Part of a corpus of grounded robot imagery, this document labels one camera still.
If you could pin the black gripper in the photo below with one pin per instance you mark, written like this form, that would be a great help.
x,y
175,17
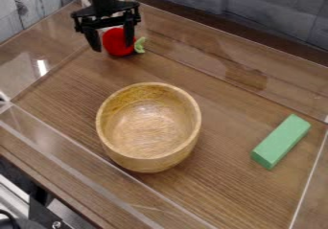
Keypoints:
x,y
122,14

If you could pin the red plush fruit green leaf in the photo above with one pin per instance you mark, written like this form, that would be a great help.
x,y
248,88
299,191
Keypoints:
x,y
114,43

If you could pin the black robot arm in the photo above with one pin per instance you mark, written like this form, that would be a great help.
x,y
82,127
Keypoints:
x,y
102,6

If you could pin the wooden bowl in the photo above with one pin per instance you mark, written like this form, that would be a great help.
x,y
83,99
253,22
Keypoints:
x,y
147,124

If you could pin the green rectangular block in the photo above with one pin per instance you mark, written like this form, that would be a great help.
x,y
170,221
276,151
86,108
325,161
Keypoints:
x,y
275,146

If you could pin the clear acrylic corner bracket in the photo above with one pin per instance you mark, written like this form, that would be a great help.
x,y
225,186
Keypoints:
x,y
86,3

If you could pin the clear acrylic tray wall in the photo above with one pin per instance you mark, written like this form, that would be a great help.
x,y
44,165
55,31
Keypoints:
x,y
51,136

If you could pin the black metal bracket with bolt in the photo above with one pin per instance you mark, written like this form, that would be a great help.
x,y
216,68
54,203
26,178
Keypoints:
x,y
44,217

